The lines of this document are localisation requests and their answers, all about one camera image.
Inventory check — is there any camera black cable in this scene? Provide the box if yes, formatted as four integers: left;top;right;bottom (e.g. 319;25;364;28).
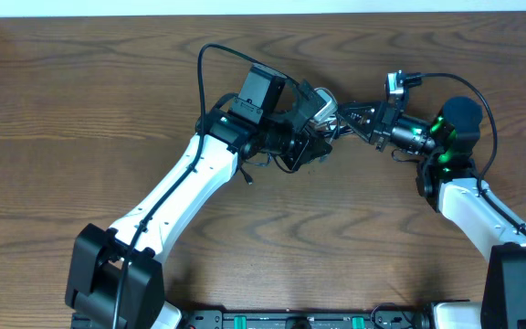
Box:
111;43;300;329
402;71;526;266

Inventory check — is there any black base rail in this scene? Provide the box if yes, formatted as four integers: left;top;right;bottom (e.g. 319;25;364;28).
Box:
176;303;437;329

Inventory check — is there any left camera black cable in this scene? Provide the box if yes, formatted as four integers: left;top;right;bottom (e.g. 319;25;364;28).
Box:
111;43;300;329

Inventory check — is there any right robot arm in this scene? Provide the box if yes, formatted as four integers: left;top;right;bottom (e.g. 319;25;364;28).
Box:
336;96;526;328

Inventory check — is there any right camera black cable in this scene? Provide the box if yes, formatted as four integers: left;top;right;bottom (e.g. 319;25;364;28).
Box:
402;71;526;266

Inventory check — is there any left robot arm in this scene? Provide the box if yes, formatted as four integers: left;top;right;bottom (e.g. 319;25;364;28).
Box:
65;64;337;328

